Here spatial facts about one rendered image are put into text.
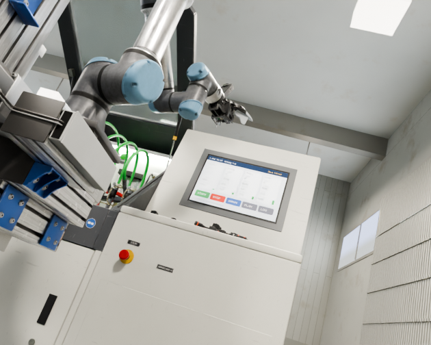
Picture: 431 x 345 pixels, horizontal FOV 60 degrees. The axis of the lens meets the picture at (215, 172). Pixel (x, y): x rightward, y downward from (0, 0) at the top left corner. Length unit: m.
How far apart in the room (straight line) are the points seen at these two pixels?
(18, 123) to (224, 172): 1.17
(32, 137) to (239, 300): 0.86
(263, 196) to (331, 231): 7.52
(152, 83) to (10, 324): 0.99
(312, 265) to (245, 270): 7.61
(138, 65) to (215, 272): 0.73
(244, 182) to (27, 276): 0.96
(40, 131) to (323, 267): 8.46
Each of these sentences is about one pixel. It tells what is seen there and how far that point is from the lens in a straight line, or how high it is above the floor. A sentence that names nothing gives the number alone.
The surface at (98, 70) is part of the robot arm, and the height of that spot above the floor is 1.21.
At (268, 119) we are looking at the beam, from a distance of 7.40.
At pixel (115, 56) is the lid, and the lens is 2.06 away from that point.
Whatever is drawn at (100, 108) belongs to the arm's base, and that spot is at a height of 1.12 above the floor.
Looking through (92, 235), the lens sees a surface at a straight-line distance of 1.49.
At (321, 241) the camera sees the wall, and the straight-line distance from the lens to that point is 9.06.
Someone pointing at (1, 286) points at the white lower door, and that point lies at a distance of 1.61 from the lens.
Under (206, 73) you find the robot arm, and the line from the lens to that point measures 1.32.
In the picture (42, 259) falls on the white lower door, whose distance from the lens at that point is 1.55.
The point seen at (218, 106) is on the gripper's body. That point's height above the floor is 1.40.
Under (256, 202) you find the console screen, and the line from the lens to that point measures 1.67.
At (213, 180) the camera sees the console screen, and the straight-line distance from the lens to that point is 1.74.
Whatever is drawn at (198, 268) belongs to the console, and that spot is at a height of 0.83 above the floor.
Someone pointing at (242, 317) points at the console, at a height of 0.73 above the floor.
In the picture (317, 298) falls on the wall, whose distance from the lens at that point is 8.84.
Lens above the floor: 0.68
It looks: 21 degrees up
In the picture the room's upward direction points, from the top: 19 degrees clockwise
